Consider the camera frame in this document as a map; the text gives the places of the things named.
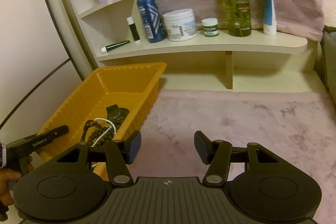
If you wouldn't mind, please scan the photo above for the orange plastic tray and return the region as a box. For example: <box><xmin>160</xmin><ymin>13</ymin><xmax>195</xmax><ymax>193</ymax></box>
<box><xmin>35</xmin><ymin>62</ymin><xmax>168</xmax><ymax>180</ymax></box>

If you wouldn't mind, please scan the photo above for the black watch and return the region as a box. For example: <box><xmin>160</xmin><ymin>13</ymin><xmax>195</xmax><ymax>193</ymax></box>
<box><xmin>106</xmin><ymin>105</ymin><xmax>130</xmax><ymax>131</ymax></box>

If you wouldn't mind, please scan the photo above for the pink cloth mat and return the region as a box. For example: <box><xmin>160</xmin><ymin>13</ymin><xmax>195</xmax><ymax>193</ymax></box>
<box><xmin>139</xmin><ymin>90</ymin><xmax>336</xmax><ymax>214</ymax></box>

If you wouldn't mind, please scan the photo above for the blue white tube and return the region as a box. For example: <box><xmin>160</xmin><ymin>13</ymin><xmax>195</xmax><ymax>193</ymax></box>
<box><xmin>260</xmin><ymin>0</ymin><xmax>277</xmax><ymax>35</ymax></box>

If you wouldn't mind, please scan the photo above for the silver bead chain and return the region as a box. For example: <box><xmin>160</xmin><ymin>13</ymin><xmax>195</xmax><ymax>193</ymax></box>
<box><xmin>89</xmin><ymin>117</ymin><xmax>116</xmax><ymax>148</ymax></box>

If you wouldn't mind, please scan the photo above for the small green white jar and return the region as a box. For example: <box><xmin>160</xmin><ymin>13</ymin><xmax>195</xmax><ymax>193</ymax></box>
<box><xmin>202</xmin><ymin>18</ymin><xmax>219</xmax><ymax>37</ymax></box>

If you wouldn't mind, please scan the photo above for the grey cushion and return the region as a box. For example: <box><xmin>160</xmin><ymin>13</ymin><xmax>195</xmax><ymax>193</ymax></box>
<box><xmin>322</xmin><ymin>26</ymin><xmax>336</xmax><ymax>98</ymax></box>

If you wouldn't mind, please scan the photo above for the dark bead necklace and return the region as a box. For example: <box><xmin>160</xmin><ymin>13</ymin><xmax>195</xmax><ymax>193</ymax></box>
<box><xmin>83</xmin><ymin>120</ymin><xmax>116</xmax><ymax>148</ymax></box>

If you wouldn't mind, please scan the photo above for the blue spray bottle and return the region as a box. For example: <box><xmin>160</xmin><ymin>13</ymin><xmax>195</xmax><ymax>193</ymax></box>
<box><xmin>135</xmin><ymin>0</ymin><xmax>167</xmax><ymax>43</ymax></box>

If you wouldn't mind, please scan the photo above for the black cable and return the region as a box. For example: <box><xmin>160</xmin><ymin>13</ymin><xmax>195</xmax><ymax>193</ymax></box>
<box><xmin>0</xmin><ymin>60</ymin><xmax>72</xmax><ymax>128</ymax></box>

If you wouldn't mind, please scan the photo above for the cream wooden shelf unit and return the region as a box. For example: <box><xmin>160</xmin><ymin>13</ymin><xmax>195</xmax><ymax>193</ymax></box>
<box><xmin>49</xmin><ymin>0</ymin><xmax>315</xmax><ymax>90</ymax></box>

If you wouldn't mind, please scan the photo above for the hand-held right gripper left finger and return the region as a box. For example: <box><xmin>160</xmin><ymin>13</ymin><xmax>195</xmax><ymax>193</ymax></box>
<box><xmin>56</xmin><ymin>130</ymin><xmax>142</xmax><ymax>186</ymax></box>

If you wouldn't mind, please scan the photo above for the person's left hand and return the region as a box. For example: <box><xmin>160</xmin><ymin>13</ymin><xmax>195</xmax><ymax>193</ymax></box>
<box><xmin>0</xmin><ymin>155</ymin><xmax>34</xmax><ymax>205</ymax></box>

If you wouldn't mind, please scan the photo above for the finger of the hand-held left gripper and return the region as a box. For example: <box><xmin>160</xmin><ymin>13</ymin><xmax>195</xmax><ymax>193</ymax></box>
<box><xmin>49</xmin><ymin>125</ymin><xmax>69</xmax><ymax>139</ymax></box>

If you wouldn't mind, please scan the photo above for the green lip balm stick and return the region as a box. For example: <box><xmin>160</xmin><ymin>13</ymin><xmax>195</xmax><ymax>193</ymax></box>
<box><xmin>126</xmin><ymin>17</ymin><xmax>141</xmax><ymax>42</ymax></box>

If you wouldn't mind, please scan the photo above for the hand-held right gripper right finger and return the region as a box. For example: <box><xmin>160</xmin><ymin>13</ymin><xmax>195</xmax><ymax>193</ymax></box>
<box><xmin>194</xmin><ymin>131</ymin><xmax>279</xmax><ymax>186</ymax></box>

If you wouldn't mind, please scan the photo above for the thin green tube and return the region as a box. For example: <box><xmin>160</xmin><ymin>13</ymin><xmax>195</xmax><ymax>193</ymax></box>
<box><xmin>101</xmin><ymin>40</ymin><xmax>131</xmax><ymax>53</ymax></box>

